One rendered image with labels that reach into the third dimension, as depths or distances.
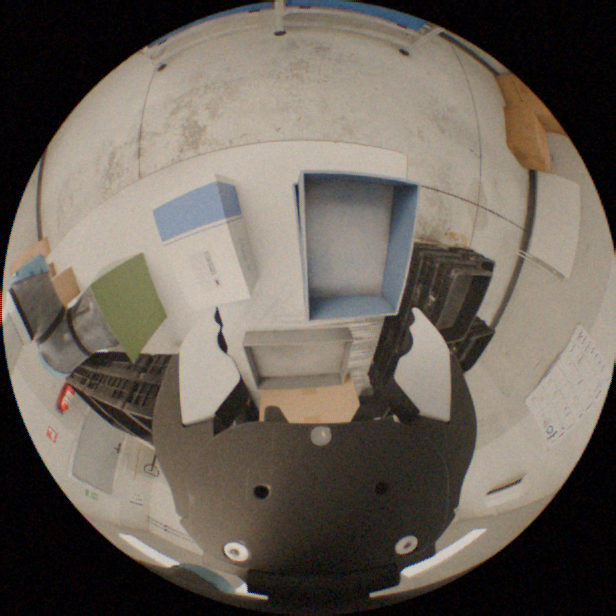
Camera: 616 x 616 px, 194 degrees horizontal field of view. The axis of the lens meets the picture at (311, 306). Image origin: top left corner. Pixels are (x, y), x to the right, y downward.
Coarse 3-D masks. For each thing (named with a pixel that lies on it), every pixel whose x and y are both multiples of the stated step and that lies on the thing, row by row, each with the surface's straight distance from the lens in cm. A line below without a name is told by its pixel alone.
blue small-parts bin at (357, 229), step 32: (320, 192) 28; (352, 192) 29; (384, 192) 31; (416, 192) 26; (320, 224) 28; (352, 224) 29; (384, 224) 31; (416, 224) 26; (320, 256) 29; (352, 256) 30; (384, 256) 33; (320, 288) 31; (352, 288) 33; (384, 288) 34; (320, 320) 26
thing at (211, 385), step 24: (216, 312) 12; (192, 336) 10; (216, 336) 10; (192, 360) 9; (216, 360) 8; (192, 384) 8; (216, 384) 8; (240, 384) 8; (192, 408) 7; (216, 408) 7; (240, 408) 8
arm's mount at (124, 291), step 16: (128, 256) 53; (112, 272) 43; (128, 272) 46; (144, 272) 49; (96, 288) 41; (112, 288) 43; (128, 288) 46; (144, 288) 49; (112, 304) 43; (128, 304) 45; (144, 304) 48; (160, 304) 53; (112, 320) 42; (128, 320) 45; (144, 320) 48; (160, 320) 52; (128, 336) 45; (144, 336) 48; (128, 352) 45
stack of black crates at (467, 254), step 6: (450, 246) 135; (456, 252) 130; (462, 252) 128; (468, 252) 134; (474, 252) 150; (462, 258) 126; (468, 258) 124; (474, 258) 122; (480, 258) 127; (486, 258) 138; (480, 264) 149; (486, 264) 148; (492, 264) 146; (486, 270) 148; (492, 270) 146
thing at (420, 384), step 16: (416, 320) 11; (416, 336) 10; (432, 336) 11; (416, 352) 9; (432, 352) 10; (448, 352) 10; (400, 368) 8; (416, 368) 8; (432, 368) 9; (448, 368) 9; (400, 384) 8; (416, 384) 8; (432, 384) 8; (448, 384) 9; (400, 400) 8; (416, 400) 7; (432, 400) 8; (448, 400) 8; (400, 416) 8; (416, 416) 8; (432, 416) 8; (448, 416) 8
